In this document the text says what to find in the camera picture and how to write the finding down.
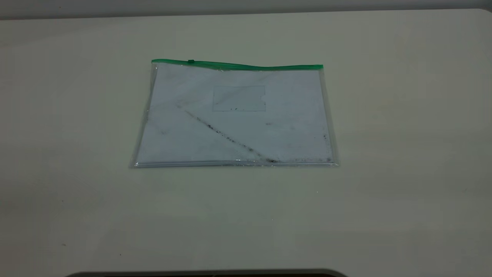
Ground clear plastic bag green zip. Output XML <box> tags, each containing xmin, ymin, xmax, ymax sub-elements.
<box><xmin>130</xmin><ymin>58</ymin><xmax>340</xmax><ymax>169</ymax></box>

